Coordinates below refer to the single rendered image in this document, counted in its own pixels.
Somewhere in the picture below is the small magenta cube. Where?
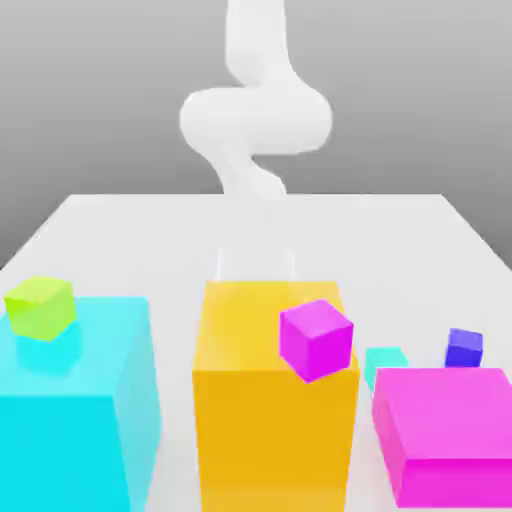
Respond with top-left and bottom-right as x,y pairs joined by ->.
278,298 -> 355,384

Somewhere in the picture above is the small turquoise cube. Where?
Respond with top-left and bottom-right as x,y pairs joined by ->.
364,346 -> 409,392

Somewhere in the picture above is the small lime green cube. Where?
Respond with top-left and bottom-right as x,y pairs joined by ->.
3,275 -> 78,343

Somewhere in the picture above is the small blue cube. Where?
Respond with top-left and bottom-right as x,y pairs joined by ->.
444,327 -> 484,369

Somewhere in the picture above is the large orange box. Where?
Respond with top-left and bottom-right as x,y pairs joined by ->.
191,280 -> 361,512

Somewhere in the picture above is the large magenta box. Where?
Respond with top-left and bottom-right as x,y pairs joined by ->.
372,367 -> 512,510

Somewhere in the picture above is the large cyan box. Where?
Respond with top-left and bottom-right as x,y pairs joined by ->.
0,296 -> 163,512

